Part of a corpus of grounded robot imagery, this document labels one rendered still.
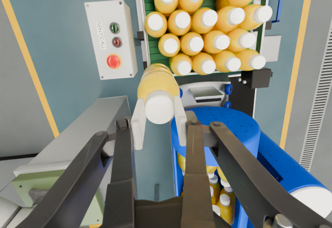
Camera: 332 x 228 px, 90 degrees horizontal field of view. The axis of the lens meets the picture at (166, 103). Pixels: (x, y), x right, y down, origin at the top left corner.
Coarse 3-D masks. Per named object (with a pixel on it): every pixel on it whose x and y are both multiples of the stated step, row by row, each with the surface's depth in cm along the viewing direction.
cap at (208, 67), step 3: (207, 60) 48; (210, 60) 48; (204, 63) 48; (207, 63) 48; (210, 63) 48; (213, 63) 48; (204, 66) 48; (207, 66) 48; (210, 66) 48; (213, 66) 48; (204, 69) 48; (207, 69) 48; (210, 69) 49; (213, 69) 48; (207, 72) 49; (210, 72) 49
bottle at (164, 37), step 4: (164, 36) 49; (168, 36) 48; (172, 36) 49; (176, 36) 50; (160, 40) 50; (164, 40) 48; (176, 40) 49; (160, 44) 50; (180, 44) 51; (160, 48) 50; (164, 52) 50; (176, 52) 50; (168, 56) 52; (172, 56) 53
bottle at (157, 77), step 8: (152, 64) 37; (160, 64) 36; (144, 72) 34; (152, 72) 27; (160, 72) 27; (168, 72) 30; (144, 80) 25; (152, 80) 24; (160, 80) 24; (168, 80) 25; (144, 88) 24; (152, 88) 23; (160, 88) 23; (168, 88) 24; (176, 88) 25; (144, 96) 24; (144, 104) 23
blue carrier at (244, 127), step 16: (208, 112) 63; (224, 112) 62; (240, 112) 61; (176, 128) 53; (240, 128) 50; (256, 128) 50; (176, 144) 52; (256, 144) 47; (176, 160) 67; (208, 160) 45; (176, 176) 60; (176, 192) 63; (240, 208) 53; (240, 224) 56
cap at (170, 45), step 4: (168, 40) 45; (172, 40) 45; (164, 44) 46; (168, 44) 46; (172, 44) 46; (176, 44) 46; (164, 48) 47; (168, 48) 46; (172, 48) 46; (176, 48) 46; (168, 52) 46; (172, 52) 46
